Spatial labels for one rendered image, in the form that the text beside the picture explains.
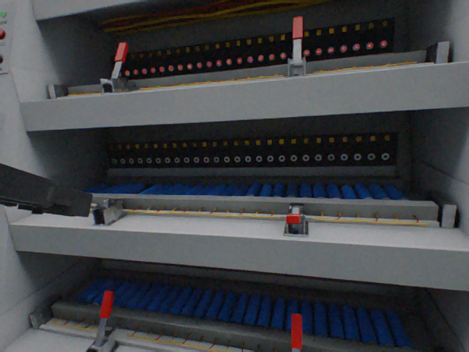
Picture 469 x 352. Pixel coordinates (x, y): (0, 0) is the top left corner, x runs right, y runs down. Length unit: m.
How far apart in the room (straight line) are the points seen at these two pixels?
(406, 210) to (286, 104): 0.19
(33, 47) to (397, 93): 0.55
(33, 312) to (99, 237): 0.20
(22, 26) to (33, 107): 0.14
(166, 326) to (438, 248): 0.36
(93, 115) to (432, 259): 0.46
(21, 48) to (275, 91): 0.42
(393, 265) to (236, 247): 0.17
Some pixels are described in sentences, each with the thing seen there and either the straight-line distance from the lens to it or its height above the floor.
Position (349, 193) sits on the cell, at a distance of 0.42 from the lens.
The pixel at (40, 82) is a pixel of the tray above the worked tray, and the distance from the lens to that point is 0.59.
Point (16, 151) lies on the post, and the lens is 0.55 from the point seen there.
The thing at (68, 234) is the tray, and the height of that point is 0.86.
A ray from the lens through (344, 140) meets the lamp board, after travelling 0.49.
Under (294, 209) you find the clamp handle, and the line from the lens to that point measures 0.33.
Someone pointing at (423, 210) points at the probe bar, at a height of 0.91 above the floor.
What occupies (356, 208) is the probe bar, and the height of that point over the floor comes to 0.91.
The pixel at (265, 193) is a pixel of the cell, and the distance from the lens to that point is 0.41.
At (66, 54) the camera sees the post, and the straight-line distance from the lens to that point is 0.65.
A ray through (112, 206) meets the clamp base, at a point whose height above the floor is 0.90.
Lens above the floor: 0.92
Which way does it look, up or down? 5 degrees up
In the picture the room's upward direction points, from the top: 1 degrees clockwise
